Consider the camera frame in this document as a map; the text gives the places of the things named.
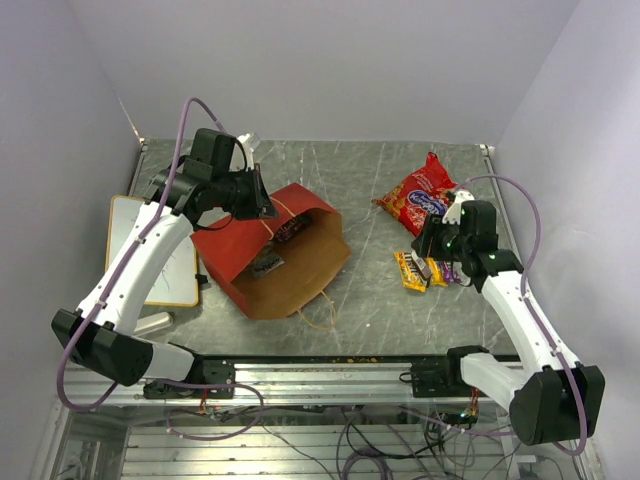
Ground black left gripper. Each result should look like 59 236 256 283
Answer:
212 163 280 221

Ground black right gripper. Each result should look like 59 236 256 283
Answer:
412 212 471 261

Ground dark chocolate bar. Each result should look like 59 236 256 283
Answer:
413 258 432 280

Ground purple candy packet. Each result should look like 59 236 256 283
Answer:
439 261 462 284

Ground red cookie snack packet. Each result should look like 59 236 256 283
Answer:
371 152 458 237

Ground yellow M&M candy packet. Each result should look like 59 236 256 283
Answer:
394 252 427 293

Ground red paper bag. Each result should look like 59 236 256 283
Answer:
192 183 351 320

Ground yellow snack sachet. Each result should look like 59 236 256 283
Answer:
427 258 448 286

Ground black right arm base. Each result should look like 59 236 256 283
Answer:
409 363 472 399

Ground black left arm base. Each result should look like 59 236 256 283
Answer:
143 360 236 400

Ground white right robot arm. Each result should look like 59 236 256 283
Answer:
412 191 605 448

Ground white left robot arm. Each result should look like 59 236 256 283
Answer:
52 128 278 397

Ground dark snack packet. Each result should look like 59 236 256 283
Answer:
249 250 285 278

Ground silver whiteboard eraser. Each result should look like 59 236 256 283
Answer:
134 312 173 336

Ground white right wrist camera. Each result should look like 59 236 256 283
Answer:
442 188 475 225

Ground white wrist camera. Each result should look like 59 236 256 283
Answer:
238 133 261 152
442 188 475 225

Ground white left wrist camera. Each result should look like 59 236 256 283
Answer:
238 133 261 152

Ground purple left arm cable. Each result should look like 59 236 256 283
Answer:
55 97 229 414

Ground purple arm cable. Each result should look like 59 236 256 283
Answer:
452 174 589 457
55 97 229 414

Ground aluminium table edge rail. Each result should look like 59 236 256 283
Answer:
478 143 551 359

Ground small whiteboard yellow frame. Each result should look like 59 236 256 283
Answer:
105 195 200 307

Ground aluminium front frame rail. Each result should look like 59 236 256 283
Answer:
64 356 447 407

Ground tangled cables under table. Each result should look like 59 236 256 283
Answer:
164 387 551 480

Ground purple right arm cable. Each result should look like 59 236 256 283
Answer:
452 174 589 457

